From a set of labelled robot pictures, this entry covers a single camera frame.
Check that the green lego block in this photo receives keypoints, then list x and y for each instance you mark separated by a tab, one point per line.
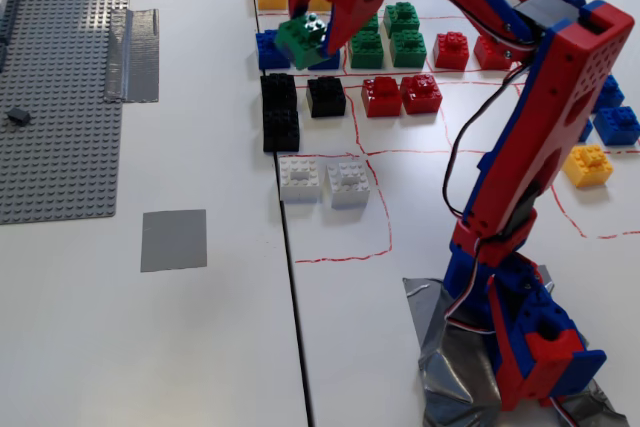
401	19
366	51
372	24
297	44
408	51

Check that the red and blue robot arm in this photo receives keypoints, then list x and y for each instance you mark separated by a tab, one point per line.
565	97

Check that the blue lego block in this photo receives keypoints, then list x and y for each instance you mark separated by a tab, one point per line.
585	131
616	127
265	51
611	93
331	62

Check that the red lego block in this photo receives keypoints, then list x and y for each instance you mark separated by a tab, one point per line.
490	54
421	96
381	98
451	52

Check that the black lego block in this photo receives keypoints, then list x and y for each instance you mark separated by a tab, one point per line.
278	92
326	98
281	132

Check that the white lego block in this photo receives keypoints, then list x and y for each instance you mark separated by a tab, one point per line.
299	182
348	187

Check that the long grey tape strip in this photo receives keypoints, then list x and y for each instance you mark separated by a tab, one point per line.
132	54

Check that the grey tape patch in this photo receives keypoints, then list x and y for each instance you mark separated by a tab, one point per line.
173	240

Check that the grey lego baseplate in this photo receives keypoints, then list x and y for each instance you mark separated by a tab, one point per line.
65	147

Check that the grey lego brick row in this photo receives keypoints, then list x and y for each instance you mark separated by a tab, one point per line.
12	17

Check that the small grey lego brick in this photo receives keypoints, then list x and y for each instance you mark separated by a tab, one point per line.
18	117

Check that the crumpled grey duct tape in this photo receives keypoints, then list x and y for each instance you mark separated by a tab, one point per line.
450	362

